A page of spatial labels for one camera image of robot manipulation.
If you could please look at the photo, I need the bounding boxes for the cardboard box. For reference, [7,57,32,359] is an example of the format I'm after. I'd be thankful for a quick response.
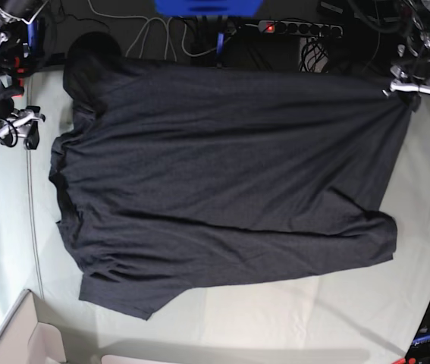
[0,290,67,364]

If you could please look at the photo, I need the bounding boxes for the white cable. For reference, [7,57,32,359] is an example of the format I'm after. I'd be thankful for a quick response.
[85,0,219,65]

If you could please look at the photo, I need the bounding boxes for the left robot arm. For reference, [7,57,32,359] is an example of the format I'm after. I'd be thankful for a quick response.
[348,1,430,108]

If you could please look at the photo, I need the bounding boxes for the black cable bundle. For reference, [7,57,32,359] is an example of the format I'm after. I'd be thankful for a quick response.
[297,37,333,77]

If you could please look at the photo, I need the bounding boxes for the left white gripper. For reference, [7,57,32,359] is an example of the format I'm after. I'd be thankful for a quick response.
[383,43,430,113]

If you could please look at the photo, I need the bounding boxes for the red black clamp left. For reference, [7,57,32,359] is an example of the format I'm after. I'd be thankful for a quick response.
[11,56,25,97]

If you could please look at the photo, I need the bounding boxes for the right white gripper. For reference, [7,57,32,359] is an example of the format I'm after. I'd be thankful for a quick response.
[0,106,46,150]

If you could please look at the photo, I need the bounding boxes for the green table cloth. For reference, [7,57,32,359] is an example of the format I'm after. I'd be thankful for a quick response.
[0,71,430,363]

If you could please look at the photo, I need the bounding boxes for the black t-shirt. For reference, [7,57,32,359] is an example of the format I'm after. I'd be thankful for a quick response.
[49,52,411,319]

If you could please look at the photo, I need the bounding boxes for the white power strip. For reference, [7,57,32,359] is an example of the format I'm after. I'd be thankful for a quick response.
[257,20,344,39]

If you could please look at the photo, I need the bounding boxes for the blue box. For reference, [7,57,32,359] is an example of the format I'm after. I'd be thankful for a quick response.
[154,0,263,17]

